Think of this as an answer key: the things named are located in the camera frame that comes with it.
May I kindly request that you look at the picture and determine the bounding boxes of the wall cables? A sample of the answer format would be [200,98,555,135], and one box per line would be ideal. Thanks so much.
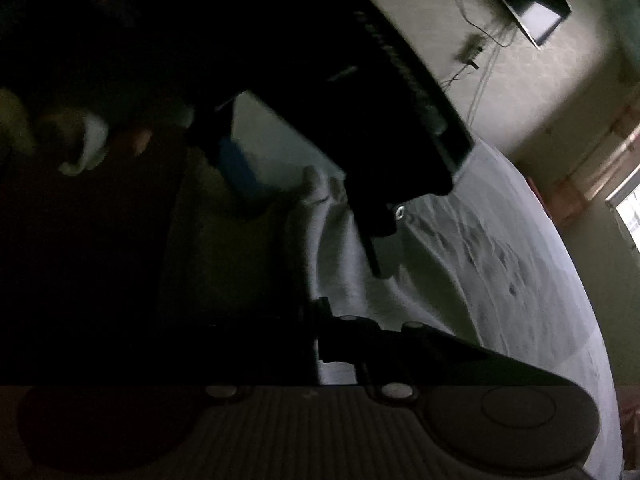
[438,0,519,126]

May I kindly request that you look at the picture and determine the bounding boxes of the bright window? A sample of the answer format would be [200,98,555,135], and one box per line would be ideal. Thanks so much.
[605,167,640,258]

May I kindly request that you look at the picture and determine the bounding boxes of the patterned grey bed sheet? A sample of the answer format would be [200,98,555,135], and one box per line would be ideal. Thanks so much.
[233,94,623,479]

